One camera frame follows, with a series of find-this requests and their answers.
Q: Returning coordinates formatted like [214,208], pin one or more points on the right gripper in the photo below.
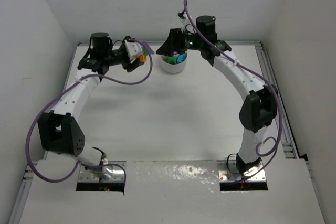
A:
[177,41]

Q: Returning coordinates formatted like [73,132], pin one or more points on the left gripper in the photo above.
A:
[128,65]

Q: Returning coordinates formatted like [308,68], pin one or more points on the yellow butterfly lego piece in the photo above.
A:
[142,58]

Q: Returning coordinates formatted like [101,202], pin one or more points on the green square lego brick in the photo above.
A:
[144,51]

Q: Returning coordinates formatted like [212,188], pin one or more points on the small green lego brick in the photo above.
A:
[171,60]

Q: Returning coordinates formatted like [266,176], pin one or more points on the purple curved lego brick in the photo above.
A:
[147,48]

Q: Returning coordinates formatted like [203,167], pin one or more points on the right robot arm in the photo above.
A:
[259,105]

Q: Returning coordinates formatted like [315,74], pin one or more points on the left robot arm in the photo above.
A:
[59,129]

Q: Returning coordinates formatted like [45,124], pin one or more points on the white divided round container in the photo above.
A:
[173,69]

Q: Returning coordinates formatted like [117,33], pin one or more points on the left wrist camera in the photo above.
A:
[134,49]

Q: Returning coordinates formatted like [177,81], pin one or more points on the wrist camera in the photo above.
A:
[134,49]
[184,19]

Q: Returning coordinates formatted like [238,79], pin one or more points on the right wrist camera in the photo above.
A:
[184,19]

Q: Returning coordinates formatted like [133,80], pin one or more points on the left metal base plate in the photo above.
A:
[111,174]

